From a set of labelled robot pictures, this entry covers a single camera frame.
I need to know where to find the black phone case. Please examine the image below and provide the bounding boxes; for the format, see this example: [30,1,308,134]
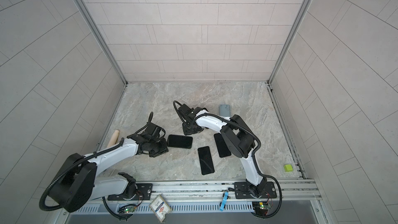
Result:
[167,134,193,149]

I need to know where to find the black phone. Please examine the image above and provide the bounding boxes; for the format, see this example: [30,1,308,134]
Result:
[214,133,231,158]
[198,146,215,175]

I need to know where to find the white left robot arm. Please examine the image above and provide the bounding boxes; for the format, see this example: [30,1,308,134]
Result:
[39,122,168,213]

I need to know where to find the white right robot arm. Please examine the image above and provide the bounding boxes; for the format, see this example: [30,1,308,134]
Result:
[173,101,267,187]

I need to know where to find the light blue phone case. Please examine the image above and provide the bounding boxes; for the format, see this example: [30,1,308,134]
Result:
[219,104,231,117]

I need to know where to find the wooden rolling pin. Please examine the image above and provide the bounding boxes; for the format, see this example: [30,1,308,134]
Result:
[107,130,120,148]

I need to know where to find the white label card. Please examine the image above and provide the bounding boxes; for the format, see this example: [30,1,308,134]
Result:
[149,195,172,223]

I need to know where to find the left circuit board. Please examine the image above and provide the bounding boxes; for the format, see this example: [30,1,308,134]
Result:
[118,204,137,214]

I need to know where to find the circuit board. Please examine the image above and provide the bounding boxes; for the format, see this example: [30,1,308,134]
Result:
[252,202,272,218]
[118,204,137,214]

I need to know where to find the blue clip tag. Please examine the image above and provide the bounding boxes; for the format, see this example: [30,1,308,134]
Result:
[219,191,229,212]

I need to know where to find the green cube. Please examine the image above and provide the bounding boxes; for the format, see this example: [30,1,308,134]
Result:
[284,164,294,173]

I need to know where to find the right circuit board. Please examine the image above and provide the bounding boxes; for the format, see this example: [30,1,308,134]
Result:
[252,202,272,218]

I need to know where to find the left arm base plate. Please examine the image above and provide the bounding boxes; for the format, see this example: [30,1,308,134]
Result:
[107,183,153,201]

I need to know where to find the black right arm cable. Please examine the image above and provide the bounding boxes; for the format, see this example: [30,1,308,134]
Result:
[172,100,283,219]

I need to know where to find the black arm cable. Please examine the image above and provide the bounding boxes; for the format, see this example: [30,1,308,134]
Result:
[38,111,154,212]
[172,100,283,219]

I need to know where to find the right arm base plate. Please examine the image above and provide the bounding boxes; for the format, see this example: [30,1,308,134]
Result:
[233,181,277,199]

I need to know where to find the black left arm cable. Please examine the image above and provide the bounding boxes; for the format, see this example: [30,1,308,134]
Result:
[38,111,154,212]

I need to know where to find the aluminium corner rail left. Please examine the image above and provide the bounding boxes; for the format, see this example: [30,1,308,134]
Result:
[73,0,128,86]

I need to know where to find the aluminium corner rail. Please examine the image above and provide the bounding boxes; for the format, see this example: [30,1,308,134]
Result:
[73,0,128,86]
[268,0,312,86]

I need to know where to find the aluminium front rail frame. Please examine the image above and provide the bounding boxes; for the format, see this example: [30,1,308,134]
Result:
[73,178,332,224]

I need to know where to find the aluminium corner rail right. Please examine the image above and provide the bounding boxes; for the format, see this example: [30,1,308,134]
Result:
[268,0,312,86]

